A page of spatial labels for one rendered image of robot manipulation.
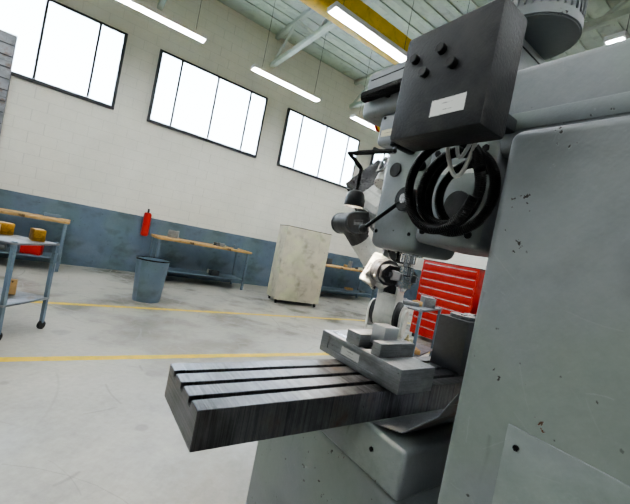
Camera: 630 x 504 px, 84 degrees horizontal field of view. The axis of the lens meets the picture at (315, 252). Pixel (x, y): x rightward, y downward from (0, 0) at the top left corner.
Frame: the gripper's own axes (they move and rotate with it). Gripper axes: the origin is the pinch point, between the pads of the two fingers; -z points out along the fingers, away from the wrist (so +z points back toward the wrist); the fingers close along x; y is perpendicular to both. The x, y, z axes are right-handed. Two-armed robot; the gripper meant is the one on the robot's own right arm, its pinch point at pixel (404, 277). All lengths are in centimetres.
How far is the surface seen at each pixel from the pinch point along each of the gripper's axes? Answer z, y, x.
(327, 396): -21.9, 29.9, -25.7
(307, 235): 609, -17, 104
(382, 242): -0.7, -9.3, -10.1
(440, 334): 14.1, 19.1, 27.3
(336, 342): 7.7, 25.3, -14.9
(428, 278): 465, 17, 309
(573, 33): -29, -66, 14
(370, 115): 12, -50, -17
